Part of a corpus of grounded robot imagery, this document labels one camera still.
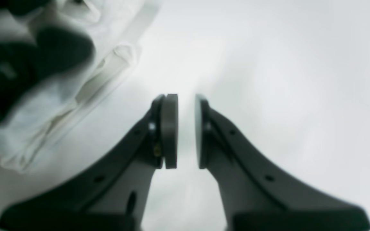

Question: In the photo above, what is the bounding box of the white T-shirt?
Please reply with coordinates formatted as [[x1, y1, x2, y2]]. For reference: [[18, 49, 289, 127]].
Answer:
[[0, 0, 161, 174]]

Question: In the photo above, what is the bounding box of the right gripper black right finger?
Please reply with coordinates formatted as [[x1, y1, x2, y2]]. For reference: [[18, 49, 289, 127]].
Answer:
[[195, 94, 370, 231]]

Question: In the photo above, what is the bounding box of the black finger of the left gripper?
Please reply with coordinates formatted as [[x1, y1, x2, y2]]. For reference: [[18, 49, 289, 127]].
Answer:
[[0, 26, 94, 123]]

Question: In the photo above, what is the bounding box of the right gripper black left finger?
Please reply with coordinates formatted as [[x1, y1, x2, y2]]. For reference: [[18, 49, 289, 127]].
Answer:
[[0, 94, 179, 231]]

